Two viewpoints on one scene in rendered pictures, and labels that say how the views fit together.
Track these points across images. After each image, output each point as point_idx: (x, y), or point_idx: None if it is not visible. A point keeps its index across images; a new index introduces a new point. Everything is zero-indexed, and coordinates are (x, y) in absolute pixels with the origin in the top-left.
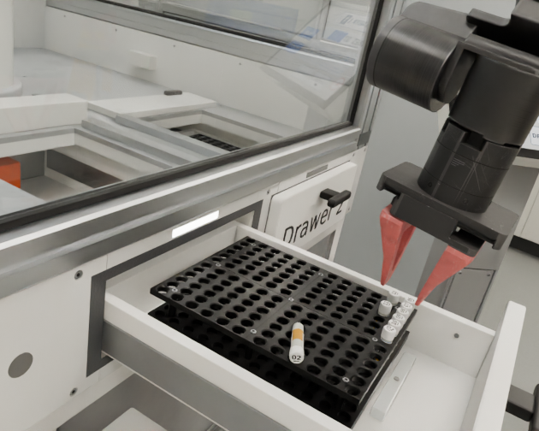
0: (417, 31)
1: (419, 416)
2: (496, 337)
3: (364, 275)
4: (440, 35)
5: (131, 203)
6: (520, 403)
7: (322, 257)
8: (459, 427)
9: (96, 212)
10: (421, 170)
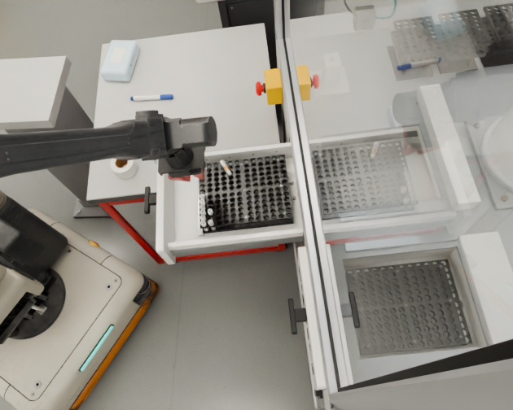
0: (197, 118)
1: (187, 211)
2: (165, 228)
3: (232, 239)
4: (188, 119)
5: (290, 127)
6: (153, 194)
7: (256, 237)
8: (174, 217)
9: (288, 113)
10: (195, 163)
